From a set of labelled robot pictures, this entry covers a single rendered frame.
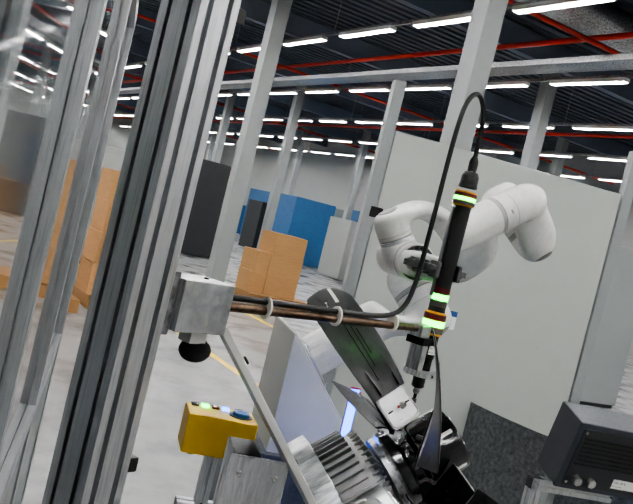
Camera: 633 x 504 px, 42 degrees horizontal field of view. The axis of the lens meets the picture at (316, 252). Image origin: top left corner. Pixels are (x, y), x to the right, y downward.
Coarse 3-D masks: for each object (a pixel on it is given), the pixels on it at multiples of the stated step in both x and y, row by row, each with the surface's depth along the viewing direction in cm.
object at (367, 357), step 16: (320, 304) 151; (336, 304) 156; (352, 304) 162; (336, 336) 149; (352, 336) 153; (368, 336) 157; (352, 352) 150; (368, 352) 153; (384, 352) 158; (352, 368) 148; (368, 368) 151; (384, 368) 154; (368, 384) 149; (384, 384) 152; (400, 384) 154
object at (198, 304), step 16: (176, 272) 107; (176, 288) 107; (192, 288) 108; (208, 288) 110; (224, 288) 112; (176, 304) 107; (192, 304) 108; (208, 304) 110; (224, 304) 112; (176, 320) 107; (192, 320) 109; (208, 320) 111; (224, 320) 113
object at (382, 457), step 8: (368, 440) 149; (376, 448) 146; (376, 456) 147; (384, 456) 144; (384, 464) 143; (392, 464) 145; (384, 472) 148; (392, 472) 143; (392, 480) 143; (400, 480) 145; (392, 488) 148; (400, 488) 143; (400, 496) 144
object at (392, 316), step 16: (480, 96) 154; (464, 112) 151; (480, 128) 157; (480, 144) 158; (448, 160) 151; (432, 224) 151; (416, 272) 152; (272, 304) 123; (288, 304) 127; (304, 304) 130
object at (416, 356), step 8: (424, 328) 154; (408, 336) 156; (416, 336) 155; (424, 336) 155; (416, 344) 156; (424, 344) 155; (408, 352) 157; (416, 352) 156; (424, 352) 156; (408, 360) 157; (416, 360) 156; (424, 360) 157; (408, 368) 157; (416, 368) 156; (416, 376) 156; (424, 376) 156; (432, 376) 156
